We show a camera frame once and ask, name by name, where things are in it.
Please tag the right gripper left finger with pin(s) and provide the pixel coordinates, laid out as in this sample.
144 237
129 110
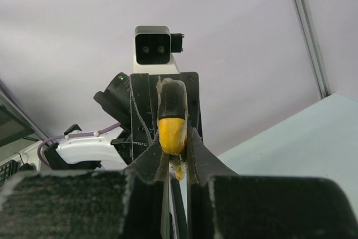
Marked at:
127 203

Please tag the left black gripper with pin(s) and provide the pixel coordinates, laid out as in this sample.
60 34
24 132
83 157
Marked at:
144 106

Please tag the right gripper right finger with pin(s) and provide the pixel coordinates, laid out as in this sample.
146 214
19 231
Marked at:
224 204

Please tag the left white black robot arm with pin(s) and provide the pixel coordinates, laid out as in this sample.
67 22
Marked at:
76 149

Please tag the black keyboard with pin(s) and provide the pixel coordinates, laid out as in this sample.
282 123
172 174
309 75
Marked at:
7 170

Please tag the left aluminium corner post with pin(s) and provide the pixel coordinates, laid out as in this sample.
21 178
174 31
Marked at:
12 105

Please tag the aluminium corner post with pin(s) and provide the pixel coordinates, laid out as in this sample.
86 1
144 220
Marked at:
12 105
314 50

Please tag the right aluminium corner post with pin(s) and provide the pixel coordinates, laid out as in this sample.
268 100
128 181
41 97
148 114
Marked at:
314 50

